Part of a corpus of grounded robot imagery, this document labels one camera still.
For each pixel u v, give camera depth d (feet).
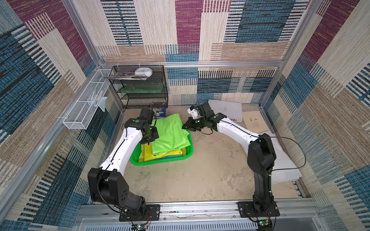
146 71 2.94
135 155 2.86
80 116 3.01
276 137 3.52
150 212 2.40
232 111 3.68
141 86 3.53
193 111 2.70
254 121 3.63
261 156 1.68
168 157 2.86
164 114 3.72
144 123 1.89
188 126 2.52
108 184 1.35
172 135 2.79
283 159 2.92
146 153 2.81
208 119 2.29
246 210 2.40
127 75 3.04
